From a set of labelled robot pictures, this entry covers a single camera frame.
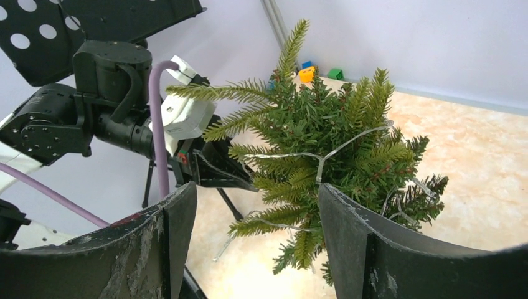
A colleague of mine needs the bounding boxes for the green toy block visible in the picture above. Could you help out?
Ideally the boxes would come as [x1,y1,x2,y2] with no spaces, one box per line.
[327,68,344,80]

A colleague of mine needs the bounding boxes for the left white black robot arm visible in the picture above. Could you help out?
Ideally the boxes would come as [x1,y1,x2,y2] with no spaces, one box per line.
[1,40,252,227]

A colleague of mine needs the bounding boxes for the small green christmas tree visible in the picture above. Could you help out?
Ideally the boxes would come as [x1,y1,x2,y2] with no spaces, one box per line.
[166,19,448,274]

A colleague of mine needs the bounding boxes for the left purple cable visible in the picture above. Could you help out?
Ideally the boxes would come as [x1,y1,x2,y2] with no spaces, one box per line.
[0,60,180,229]

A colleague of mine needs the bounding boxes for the clear string fairy lights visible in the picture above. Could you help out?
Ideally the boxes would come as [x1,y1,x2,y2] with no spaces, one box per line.
[212,120,438,263]

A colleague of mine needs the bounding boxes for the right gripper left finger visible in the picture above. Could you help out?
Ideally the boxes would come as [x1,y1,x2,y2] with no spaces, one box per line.
[1,182,197,298]

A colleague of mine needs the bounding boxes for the black perforated music stand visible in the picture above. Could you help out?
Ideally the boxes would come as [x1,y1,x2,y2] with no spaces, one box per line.
[0,0,244,222]

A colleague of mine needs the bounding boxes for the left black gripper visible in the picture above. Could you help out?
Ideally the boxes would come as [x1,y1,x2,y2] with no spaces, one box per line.
[169,136,256,192]

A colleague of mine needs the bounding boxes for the yellow toy block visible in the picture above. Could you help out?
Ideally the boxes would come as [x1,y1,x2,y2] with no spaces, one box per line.
[298,66,316,83]

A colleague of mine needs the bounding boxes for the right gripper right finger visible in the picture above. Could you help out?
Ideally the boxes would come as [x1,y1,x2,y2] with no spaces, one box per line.
[319,184,527,299]

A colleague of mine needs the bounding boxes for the blue toy block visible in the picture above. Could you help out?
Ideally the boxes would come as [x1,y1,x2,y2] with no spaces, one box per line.
[301,61,313,69]

